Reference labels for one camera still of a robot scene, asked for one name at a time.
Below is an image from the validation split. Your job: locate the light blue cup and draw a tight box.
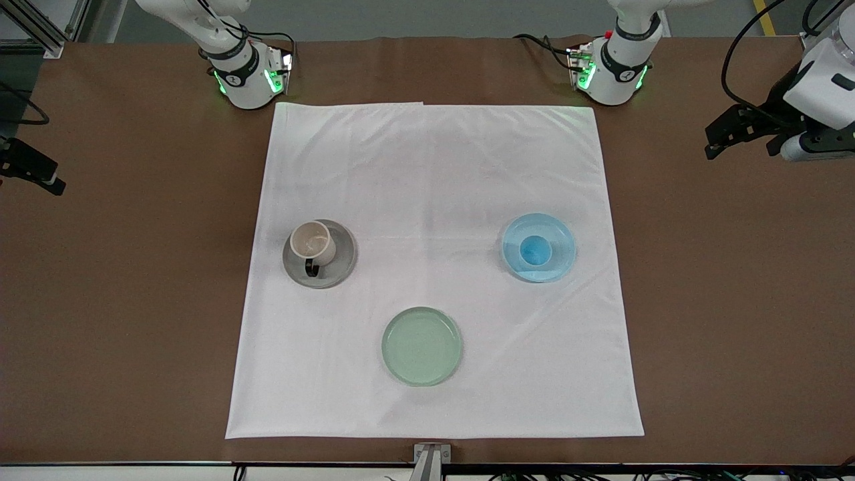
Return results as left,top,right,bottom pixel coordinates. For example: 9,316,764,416
518,234,554,267

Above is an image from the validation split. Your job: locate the white mug with black handle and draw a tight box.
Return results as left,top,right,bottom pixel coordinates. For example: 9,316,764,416
289,220,337,280

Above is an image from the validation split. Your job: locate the light blue round plate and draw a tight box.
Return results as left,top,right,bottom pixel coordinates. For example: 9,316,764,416
501,212,578,284

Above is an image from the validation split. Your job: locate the gray round plate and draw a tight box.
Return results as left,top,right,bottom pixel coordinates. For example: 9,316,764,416
281,219,358,290

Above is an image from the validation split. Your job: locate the pale green round plate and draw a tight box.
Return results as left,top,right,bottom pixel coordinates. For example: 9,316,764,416
381,306,464,387

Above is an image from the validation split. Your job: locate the metal base connector box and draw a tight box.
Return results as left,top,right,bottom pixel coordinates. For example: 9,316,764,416
266,45,295,94
568,43,596,91

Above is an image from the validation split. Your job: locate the brown table cover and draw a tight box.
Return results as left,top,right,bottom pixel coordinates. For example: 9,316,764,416
0,35,855,465

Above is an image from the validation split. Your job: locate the white square cloth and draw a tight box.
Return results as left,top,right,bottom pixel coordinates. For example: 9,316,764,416
225,102,645,440

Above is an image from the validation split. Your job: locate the aluminium frame profile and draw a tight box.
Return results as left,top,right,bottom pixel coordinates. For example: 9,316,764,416
798,0,855,51
0,0,67,59

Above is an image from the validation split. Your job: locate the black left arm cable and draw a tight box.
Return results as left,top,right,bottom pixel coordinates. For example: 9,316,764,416
721,0,812,128

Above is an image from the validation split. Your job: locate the black base cable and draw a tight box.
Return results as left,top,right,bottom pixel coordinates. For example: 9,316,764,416
250,30,296,57
513,33,576,71

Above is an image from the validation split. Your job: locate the black table edge rail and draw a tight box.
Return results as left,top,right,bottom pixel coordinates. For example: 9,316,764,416
0,461,855,476

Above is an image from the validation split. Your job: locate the aluminium table edge bracket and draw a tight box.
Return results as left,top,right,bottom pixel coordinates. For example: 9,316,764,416
413,443,452,481

